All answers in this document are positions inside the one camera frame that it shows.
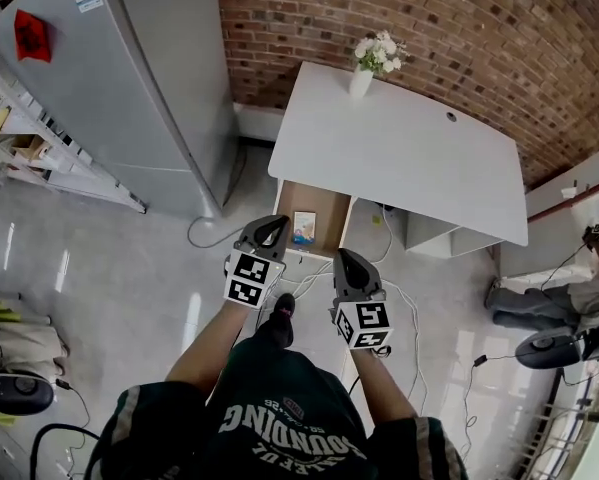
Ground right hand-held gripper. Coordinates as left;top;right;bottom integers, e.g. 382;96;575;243
330;247;396;351

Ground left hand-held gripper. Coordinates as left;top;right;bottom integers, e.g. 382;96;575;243
222;213;292;311

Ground small blue white box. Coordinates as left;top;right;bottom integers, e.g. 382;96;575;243
291;209;319;247

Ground brown wooden drawer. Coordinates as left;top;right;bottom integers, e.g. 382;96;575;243
273;179;355;265

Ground person's left forearm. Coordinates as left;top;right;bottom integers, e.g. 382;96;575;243
165;299;251;400

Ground person's right forearm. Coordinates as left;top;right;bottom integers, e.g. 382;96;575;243
348;347;421;427

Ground person's black shoe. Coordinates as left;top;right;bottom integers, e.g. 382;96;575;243
273;292;297;320

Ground person's black trousers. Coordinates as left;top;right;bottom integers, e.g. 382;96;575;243
248;314;296;357

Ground white desk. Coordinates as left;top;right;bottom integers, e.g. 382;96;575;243
267;60;530;259

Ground person's dark green shirt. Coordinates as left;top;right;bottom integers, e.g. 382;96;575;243
90;337;469;480

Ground white vase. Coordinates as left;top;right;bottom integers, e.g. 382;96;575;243
348;64;375;101

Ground grey refrigerator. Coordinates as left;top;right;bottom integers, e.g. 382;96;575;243
0;0;241;220

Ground black round-disc device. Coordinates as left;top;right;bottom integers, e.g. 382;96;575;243
0;370;56;418
515;334;581;370

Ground white flower bunch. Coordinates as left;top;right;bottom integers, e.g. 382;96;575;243
353;29;411;76

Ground white metal shelf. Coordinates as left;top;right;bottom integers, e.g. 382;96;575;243
0;36;148;215

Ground cardboard box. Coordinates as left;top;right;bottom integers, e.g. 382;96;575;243
10;134;48;163

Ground beige bag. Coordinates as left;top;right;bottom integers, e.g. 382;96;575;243
0;316;71;375

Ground black metal rack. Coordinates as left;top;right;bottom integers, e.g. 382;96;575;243
517;391;599;480

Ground red paper decoration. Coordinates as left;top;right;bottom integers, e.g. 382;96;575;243
13;8;56;65

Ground white cable with yellow tag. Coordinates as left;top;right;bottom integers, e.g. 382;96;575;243
371;201;399;265

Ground grey power cable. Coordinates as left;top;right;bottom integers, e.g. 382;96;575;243
186;214;241;249

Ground long white cable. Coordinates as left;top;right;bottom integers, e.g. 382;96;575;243
392;281;431;420

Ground black cable with adapter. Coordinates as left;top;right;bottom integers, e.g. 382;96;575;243
463;351;531;424

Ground white wall cabinet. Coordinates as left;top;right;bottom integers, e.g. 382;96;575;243
497;136;599;280

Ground brown wall rail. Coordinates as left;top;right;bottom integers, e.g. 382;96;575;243
525;171;599;223

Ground thick black cable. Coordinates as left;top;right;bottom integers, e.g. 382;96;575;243
28;421;104;480

